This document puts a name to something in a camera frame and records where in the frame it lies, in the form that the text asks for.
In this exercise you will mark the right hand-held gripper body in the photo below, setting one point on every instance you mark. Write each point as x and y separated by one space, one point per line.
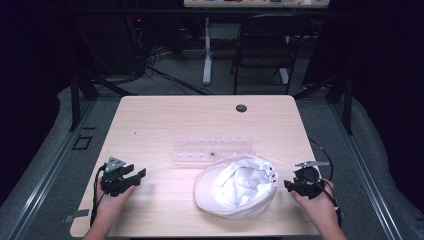
308 181

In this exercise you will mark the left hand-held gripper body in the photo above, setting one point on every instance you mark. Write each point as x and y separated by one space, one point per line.
113 181

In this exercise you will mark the white cap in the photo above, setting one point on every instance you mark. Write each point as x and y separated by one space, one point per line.
236 190

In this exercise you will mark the person's left hand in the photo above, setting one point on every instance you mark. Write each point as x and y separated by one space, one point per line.
111 206

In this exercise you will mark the person's right hand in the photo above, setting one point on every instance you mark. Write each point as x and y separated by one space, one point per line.
315 206

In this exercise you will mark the grey tape strip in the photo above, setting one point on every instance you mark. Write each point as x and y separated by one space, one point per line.
76 215

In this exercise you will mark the black tape square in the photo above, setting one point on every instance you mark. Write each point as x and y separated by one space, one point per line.
82 142

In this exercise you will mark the clear plastic rack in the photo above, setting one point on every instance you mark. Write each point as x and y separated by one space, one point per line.
213 150

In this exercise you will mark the black table grommet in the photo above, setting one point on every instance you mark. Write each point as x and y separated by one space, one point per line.
241 108

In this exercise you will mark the black metal stand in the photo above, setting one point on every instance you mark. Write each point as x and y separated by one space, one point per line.
83 90
340 96

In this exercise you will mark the white desk leg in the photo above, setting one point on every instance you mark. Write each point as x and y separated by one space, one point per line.
207 56
284 76

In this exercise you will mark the black metal chair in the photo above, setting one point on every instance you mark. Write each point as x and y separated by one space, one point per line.
263 46

